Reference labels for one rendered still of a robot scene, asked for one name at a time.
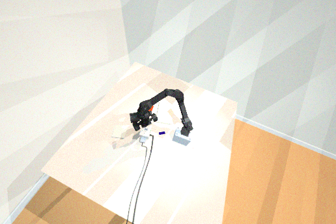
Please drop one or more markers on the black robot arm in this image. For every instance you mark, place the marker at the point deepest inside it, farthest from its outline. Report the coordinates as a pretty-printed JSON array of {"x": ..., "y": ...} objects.
[{"x": 144, "y": 107}]

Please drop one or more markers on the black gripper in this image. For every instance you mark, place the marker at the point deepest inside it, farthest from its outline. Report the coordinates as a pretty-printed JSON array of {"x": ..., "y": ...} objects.
[{"x": 136, "y": 125}]

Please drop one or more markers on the grey plug with black cable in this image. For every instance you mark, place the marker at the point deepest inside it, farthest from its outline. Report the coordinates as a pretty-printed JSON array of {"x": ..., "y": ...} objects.
[{"x": 143, "y": 139}]

